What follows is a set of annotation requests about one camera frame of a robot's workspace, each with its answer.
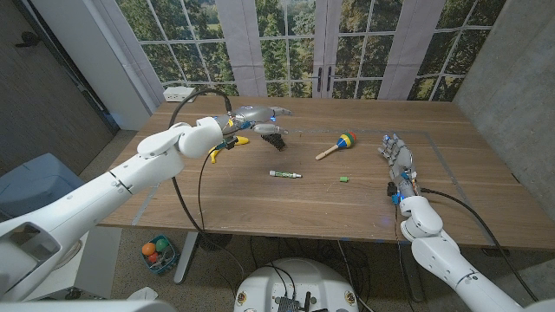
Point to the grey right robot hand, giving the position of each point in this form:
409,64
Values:
401,164

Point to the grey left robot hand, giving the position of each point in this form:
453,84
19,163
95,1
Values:
251,113

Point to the white green marker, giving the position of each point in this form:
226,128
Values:
284,174

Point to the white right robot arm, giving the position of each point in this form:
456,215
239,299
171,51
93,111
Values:
438,255

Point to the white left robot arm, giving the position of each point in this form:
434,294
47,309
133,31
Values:
86,203

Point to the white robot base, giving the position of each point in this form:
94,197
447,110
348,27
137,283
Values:
299,281

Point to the yellow toy banana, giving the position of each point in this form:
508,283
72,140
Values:
243,140

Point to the black hair claw clip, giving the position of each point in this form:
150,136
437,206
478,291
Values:
275,142

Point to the colourful wooden maraca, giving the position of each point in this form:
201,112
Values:
345,141

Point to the printed window backdrop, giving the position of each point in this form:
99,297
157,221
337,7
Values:
277,43

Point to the white power box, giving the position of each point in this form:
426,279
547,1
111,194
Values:
175,94

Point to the black round floor fan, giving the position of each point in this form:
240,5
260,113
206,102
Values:
214,242

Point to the green ball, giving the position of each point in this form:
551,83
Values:
161,245

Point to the white table leg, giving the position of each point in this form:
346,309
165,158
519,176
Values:
185,260

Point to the orange ball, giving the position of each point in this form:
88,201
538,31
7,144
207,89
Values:
148,249

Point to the teal toy basket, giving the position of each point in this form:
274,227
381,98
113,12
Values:
167,262

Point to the white crumpled cloth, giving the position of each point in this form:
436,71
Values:
143,294

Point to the grey-blue storage bin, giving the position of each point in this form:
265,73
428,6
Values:
34,182

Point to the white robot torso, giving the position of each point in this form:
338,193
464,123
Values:
86,307

